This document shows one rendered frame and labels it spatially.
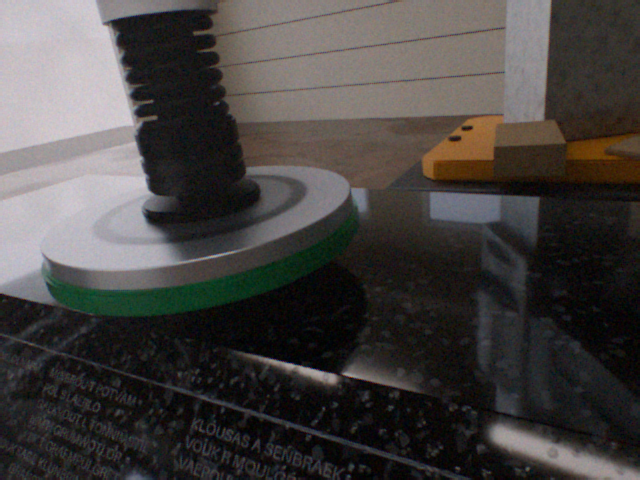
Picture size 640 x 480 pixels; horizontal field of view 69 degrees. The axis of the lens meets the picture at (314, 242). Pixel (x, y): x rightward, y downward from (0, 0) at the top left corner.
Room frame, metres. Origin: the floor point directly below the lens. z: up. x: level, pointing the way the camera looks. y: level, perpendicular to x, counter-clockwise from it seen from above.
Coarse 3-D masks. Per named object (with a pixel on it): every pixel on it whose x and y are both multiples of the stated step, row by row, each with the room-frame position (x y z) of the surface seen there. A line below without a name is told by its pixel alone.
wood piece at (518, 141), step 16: (496, 128) 0.83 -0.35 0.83; (512, 128) 0.81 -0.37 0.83; (528, 128) 0.80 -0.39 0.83; (544, 128) 0.78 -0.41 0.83; (496, 144) 0.71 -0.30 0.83; (512, 144) 0.69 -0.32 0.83; (528, 144) 0.68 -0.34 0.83; (544, 144) 0.67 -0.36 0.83; (560, 144) 0.66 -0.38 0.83; (496, 160) 0.70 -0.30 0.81; (512, 160) 0.69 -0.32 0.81; (528, 160) 0.68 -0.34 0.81; (544, 160) 0.67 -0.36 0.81; (560, 160) 0.66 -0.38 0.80; (496, 176) 0.70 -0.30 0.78; (512, 176) 0.69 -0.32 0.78; (528, 176) 0.68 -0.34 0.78
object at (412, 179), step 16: (400, 176) 0.93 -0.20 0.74; (416, 176) 0.91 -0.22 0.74; (448, 192) 0.79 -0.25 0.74; (464, 192) 0.78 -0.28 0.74; (480, 192) 0.77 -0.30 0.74; (496, 192) 0.75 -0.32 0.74; (512, 192) 0.74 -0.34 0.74; (528, 192) 0.73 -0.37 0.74; (544, 192) 0.72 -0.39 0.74; (560, 192) 0.70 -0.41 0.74; (576, 192) 0.69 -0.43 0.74; (592, 192) 0.68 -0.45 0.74; (608, 192) 0.67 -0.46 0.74; (624, 192) 0.66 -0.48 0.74
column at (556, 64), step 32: (512, 0) 1.02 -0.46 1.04; (544, 0) 0.89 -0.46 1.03; (576, 0) 0.86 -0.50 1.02; (608, 0) 0.86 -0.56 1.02; (512, 32) 1.02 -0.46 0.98; (544, 32) 0.88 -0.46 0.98; (576, 32) 0.86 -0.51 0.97; (608, 32) 0.86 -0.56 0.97; (512, 64) 1.01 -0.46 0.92; (544, 64) 0.87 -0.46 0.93; (576, 64) 0.86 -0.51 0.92; (608, 64) 0.86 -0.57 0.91; (512, 96) 1.01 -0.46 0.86; (544, 96) 0.87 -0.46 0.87; (576, 96) 0.86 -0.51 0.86; (608, 96) 0.86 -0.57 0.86; (576, 128) 0.86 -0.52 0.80; (608, 128) 0.86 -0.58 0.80
